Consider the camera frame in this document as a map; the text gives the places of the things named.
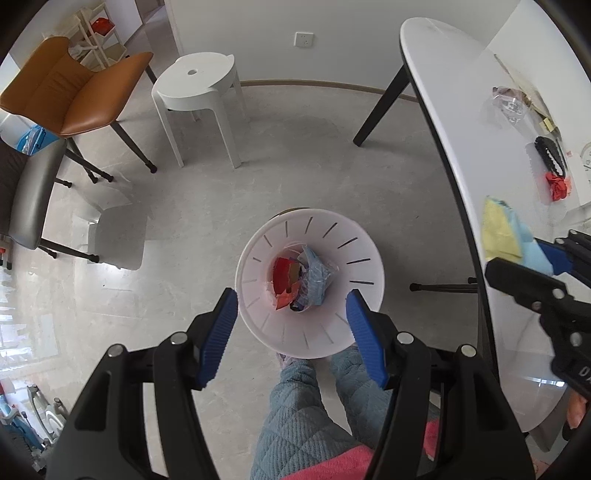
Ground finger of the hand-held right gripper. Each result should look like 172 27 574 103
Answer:
485 257 568 319
536 228 591 296

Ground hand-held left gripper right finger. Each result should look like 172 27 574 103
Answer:
345 289 536 480

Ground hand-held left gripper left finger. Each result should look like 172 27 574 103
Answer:
46 287 239 480

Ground white plastic trash bin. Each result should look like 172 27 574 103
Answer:
235 208 386 361

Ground blue face mask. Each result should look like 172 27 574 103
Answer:
298 247 335 308

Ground person's right hand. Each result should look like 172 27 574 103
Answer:
564 396 591 431

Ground red crumpled paper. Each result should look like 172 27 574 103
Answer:
545 172 573 202

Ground black table leg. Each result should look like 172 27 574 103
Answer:
353 65 409 147
410 277 478 294

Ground blue quilted pants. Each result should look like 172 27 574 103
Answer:
249 345 398 480

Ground black hair clip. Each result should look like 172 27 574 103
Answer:
534 136 566 176

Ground clear plastic wrapper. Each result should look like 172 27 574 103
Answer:
492 85 529 123

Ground grey chair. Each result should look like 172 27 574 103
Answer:
0 136 100 266

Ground white plastic stool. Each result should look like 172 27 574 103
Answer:
151 52 250 169

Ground blue plastic package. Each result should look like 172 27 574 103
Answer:
16 126 47 155

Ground orange leather chair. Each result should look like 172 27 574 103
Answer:
0 36 160 183

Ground white shelf rack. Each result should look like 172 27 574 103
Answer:
69 2 127 70

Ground round wall clock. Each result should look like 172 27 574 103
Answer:
579 142 591 204

